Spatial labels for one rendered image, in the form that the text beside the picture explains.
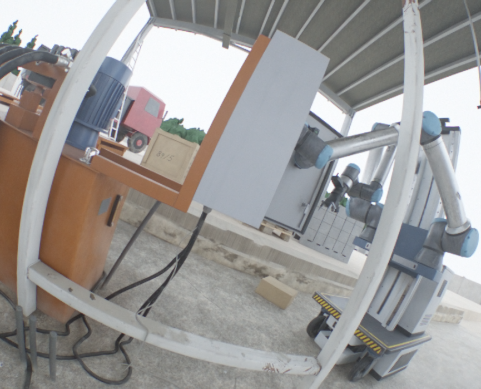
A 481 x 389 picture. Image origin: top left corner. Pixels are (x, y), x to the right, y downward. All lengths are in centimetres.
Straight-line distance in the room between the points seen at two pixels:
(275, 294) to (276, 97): 157
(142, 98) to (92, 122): 938
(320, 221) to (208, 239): 223
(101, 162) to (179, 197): 25
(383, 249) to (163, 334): 73
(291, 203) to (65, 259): 101
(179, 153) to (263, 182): 319
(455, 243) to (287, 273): 173
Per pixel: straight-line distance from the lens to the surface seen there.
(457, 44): 529
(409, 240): 161
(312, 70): 76
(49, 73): 83
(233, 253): 221
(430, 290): 170
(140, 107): 1038
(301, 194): 119
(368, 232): 159
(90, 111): 106
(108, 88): 108
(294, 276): 251
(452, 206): 119
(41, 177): 69
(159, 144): 390
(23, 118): 93
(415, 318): 172
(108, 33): 69
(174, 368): 98
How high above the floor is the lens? 72
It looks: 1 degrees down
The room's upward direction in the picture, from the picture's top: 24 degrees clockwise
